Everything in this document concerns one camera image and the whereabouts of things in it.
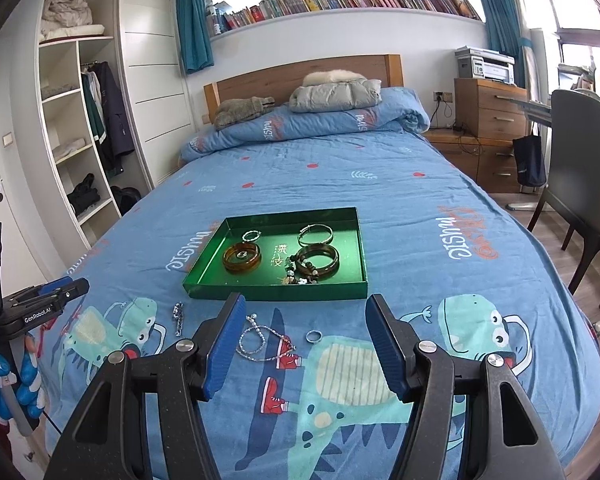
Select white printer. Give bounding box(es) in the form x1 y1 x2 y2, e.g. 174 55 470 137
455 46 516 84

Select wooden nightstand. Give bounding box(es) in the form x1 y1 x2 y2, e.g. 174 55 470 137
425 128 526 193

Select silver bead necklace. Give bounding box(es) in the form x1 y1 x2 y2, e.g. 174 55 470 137
236 314 297 363

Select grey chair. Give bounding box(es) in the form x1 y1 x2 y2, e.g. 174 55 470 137
527 89 600 309

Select white door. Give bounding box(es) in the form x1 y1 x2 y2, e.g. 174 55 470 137
0 60 51 321

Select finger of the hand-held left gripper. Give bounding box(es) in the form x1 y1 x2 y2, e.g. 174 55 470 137
34 276 91 304

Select amber bangle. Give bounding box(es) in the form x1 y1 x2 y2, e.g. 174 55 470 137
222 242 262 273

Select hanging dark clothes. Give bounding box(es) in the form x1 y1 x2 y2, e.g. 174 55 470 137
80 60 136 176

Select black bag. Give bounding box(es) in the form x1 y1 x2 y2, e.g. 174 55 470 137
66 173 102 214

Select blue printed bed sheet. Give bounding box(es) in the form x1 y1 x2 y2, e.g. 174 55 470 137
40 135 600 480

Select wooden headboard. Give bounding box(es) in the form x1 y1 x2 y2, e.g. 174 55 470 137
203 54 403 126

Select silver bangle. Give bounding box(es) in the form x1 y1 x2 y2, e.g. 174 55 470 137
297 224 334 247

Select dark brown bangle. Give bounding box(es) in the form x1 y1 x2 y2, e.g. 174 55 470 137
296 244 340 277

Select folded grey cloth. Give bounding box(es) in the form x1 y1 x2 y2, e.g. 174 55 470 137
42 82 81 98

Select green cardboard tray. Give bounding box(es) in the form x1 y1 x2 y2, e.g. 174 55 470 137
182 206 369 302

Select desk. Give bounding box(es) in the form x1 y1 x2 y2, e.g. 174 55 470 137
510 97 553 126

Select black backpack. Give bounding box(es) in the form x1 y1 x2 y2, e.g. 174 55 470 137
110 186 141 217

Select teal curtain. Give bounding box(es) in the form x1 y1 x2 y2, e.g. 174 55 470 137
472 0 526 86
174 0 215 75

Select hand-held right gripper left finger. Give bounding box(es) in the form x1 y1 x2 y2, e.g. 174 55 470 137
42 292 247 480

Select wooden dresser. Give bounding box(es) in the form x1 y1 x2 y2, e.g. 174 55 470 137
453 78 531 142

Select grey fleece garment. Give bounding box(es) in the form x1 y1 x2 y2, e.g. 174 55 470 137
213 96 277 129

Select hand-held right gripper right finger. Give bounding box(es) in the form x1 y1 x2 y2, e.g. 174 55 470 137
365 294 566 480

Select rolled blue printed duvet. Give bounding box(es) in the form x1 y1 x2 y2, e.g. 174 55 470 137
179 86 431 161

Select folded white cloth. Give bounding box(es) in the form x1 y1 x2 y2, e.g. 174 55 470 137
55 141 93 158

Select row of books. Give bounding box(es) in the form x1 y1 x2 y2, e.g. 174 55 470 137
205 0 483 37

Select grey puffer jacket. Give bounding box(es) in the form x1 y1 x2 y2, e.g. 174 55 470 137
288 78 382 112

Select dark beaded bracelet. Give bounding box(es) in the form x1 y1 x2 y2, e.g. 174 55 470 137
280 252 323 285

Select person's left hand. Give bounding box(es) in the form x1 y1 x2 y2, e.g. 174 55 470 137
0 332 46 426

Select dark tote bag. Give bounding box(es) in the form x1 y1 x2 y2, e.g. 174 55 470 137
512 135 547 188

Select white wardrobe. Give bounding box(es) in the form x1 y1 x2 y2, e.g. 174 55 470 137
35 0 193 251

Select folded white bedding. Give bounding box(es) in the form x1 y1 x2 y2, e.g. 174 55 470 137
40 0 106 42

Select white fur hat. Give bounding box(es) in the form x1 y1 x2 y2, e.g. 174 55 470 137
302 69 366 87

